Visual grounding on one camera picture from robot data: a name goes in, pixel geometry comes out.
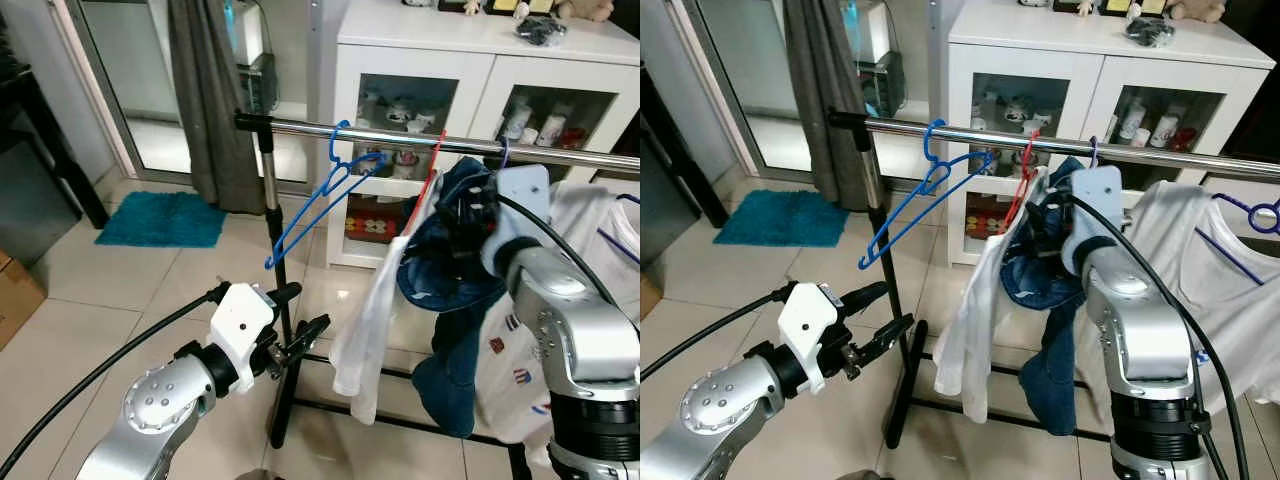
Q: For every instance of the chrome and black clothes rack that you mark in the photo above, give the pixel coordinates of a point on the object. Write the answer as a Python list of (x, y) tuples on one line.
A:
[(900, 128), (300, 128)]

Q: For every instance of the grey curtain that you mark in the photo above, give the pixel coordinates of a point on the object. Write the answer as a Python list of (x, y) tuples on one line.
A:
[(205, 100), (825, 100)]

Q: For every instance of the white T-shirt red blue prints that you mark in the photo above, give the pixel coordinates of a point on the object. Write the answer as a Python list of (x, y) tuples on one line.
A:
[(590, 220), (1180, 240)]

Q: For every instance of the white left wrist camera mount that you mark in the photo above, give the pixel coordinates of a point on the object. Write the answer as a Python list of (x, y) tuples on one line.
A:
[(808, 325), (238, 320)]

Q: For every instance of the white glass-door cabinet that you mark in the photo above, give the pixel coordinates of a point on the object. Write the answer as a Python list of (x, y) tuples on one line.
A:
[(1080, 45), (480, 45)]

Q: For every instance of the beige plush toy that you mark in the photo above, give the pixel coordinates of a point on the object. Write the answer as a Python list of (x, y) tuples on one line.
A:
[(585, 8), (1195, 8)]

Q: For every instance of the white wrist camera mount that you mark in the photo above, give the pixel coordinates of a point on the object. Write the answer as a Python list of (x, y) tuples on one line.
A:
[(808, 325), (522, 195), (1098, 195), (238, 320)]

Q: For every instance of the teal shaggy floor mat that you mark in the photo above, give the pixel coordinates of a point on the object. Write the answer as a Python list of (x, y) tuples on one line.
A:
[(780, 218), (160, 220)]

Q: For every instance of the black crumpled bag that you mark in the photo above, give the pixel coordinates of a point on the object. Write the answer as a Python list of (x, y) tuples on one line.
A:
[(1150, 32), (540, 32)]

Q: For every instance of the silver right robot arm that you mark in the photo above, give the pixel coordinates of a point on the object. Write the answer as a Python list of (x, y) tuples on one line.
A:
[(1140, 330), (580, 340)]

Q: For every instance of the aluminium sliding glass door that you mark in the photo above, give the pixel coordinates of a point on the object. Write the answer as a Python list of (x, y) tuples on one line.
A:
[(750, 80), (140, 80)]

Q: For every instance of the black furniture unit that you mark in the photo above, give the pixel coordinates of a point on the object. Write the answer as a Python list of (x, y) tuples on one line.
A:
[(670, 180), (30, 150)]

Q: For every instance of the white T-shirt green print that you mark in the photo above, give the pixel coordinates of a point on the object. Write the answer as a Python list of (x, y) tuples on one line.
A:
[(975, 320), (375, 320)]

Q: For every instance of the red plastic hanger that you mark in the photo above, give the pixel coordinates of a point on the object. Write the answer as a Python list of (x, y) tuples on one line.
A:
[(432, 175), (1025, 175)]

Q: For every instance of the cardboard box printed C/NO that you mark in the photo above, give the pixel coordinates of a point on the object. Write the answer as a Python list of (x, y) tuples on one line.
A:
[(15, 300), (648, 298)]

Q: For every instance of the blue plastic hanger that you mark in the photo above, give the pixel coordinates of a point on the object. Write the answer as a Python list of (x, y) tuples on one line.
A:
[(334, 145), (927, 145)]

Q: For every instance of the blue denim jeans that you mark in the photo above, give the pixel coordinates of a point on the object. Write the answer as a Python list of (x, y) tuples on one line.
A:
[(450, 280), (1050, 370)]

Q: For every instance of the red patterned box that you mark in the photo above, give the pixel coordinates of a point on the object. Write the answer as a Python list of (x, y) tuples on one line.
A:
[(375, 220), (985, 218)]

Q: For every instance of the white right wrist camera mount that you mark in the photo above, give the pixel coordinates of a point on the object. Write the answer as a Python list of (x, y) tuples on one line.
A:
[(522, 195), (1098, 195)]

